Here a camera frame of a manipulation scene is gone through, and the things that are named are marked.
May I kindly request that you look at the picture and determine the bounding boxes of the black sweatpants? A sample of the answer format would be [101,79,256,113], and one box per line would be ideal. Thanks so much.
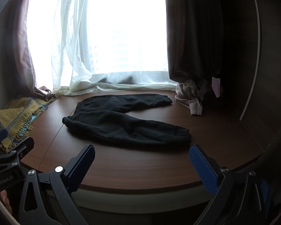
[62,94,191,152]

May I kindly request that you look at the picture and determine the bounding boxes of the person's left hand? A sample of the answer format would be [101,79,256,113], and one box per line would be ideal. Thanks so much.
[0,190,12,214]

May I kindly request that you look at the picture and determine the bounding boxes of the turquoise cloth under blanket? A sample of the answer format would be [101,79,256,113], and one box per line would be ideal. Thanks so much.
[20,114,37,135]

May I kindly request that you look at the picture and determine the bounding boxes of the yellow plaid fringed blanket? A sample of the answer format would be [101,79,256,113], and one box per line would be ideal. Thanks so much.
[0,97,50,153]

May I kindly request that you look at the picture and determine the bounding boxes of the pink left drape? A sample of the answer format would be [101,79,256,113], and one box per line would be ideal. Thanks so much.
[12,0,61,102]

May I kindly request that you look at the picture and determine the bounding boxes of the pink drape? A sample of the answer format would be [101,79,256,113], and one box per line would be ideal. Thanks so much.
[12,0,61,102]
[165,0,225,116]

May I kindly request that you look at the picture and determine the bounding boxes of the white sheer curtain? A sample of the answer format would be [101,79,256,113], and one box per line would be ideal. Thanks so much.
[26,0,176,96]

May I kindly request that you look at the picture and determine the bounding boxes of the pink right drape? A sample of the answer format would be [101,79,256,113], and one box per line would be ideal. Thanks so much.
[165,0,225,116]

